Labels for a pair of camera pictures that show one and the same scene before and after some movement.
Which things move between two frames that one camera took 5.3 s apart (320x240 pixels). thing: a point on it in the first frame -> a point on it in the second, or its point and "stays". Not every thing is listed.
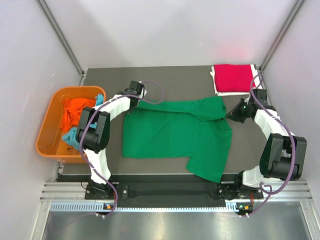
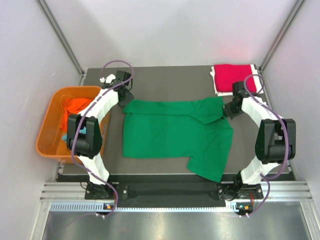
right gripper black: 234,114 -> 227,112
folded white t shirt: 254,73 stays
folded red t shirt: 233,78 stays
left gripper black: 130,110 -> 129,98
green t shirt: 194,128 stays
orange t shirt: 72,112 stays
